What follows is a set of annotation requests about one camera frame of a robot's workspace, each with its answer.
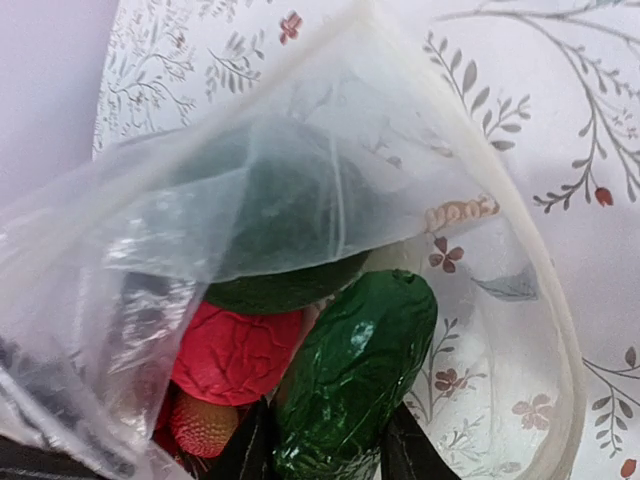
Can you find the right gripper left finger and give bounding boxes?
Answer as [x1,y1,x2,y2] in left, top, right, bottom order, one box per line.
[209,397,275,480]

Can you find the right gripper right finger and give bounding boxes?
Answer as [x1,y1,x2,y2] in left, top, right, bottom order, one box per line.
[380,403,460,480]

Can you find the green fake cucumber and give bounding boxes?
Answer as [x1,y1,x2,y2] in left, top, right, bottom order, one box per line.
[273,270,438,479]

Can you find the clear zip top bag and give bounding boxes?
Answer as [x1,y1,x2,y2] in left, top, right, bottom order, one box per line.
[1,1,586,479]

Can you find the red fake lychee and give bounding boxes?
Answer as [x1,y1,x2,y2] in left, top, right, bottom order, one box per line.
[169,392,239,458]

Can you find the red fake strawberries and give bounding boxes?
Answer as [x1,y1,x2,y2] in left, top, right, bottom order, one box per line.
[171,302,303,406]

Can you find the green fake vegetable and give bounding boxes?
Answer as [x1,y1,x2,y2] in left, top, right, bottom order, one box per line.
[164,119,376,316]

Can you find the floral table mat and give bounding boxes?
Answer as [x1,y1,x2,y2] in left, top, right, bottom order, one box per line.
[93,1,639,479]

